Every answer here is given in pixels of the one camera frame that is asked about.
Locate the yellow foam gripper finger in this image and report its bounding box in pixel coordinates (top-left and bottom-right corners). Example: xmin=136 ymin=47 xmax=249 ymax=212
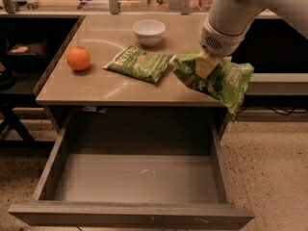
xmin=195 ymin=52 xmax=221 ymax=79

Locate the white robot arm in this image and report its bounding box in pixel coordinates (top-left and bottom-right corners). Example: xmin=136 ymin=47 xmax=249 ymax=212
xmin=200 ymin=0 xmax=308 ymax=74

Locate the orange fruit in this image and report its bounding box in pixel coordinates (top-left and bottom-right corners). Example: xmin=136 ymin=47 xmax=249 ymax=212
xmin=66 ymin=46 xmax=90 ymax=71

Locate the green kettle chip bag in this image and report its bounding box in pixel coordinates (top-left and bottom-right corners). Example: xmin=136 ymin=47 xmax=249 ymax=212
xmin=103 ymin=45 xmax=173 ymax=84

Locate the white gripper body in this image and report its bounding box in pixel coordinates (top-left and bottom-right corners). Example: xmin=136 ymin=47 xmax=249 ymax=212
xmin=199 ymin=17 xmax=244 ymax=58

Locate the grey counter cabinet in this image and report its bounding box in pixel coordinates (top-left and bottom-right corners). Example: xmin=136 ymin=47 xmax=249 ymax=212
xmin=37 ymin=13 xmax=220 ymax=128

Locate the white bowl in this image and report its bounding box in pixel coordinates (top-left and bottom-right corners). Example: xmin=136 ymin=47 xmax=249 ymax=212
xmin=133 ymin=19 xmax=166 ymax=47

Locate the open grey drawer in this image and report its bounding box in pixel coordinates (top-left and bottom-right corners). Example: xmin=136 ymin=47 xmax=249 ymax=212
xmin=9 ymin=108 xmax=254 ymax=230

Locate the green rice chip bag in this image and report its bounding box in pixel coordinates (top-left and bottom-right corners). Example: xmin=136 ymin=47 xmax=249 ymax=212
xmin=173 ymin=50 xmax=254 ymax=114

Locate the black side table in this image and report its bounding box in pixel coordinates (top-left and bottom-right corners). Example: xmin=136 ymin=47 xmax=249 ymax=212
xmin=0 ymin=39 xmax=52 ymax=148

